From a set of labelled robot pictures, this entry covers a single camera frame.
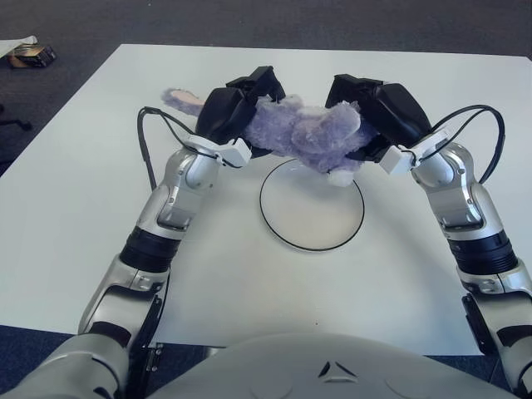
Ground black office chair base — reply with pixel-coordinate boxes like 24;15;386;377
0;103;34;132

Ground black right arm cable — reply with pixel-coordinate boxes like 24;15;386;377
422;105;506;185

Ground white plate with black rim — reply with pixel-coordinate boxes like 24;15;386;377
258;159;367;253

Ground purple plush bunny doll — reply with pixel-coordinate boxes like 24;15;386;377
159;86;382;189

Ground white box on right wrist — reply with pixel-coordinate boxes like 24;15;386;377
377;146;416;175

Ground white box on left wrist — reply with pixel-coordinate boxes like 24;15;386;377
214;138;254;170

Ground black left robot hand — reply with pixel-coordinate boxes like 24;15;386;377
195;65;288;146

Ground black bracket under table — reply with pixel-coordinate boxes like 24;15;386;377
142;342;166;376

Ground brown and black floor box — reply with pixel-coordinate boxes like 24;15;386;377
9;44;57;69

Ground white box on wrist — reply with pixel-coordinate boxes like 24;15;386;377
214;138;254;170
377;146;416;175

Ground grey robot torso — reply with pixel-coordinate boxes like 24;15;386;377
22;331;532;399

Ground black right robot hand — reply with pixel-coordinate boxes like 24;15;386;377
325;73;431;164

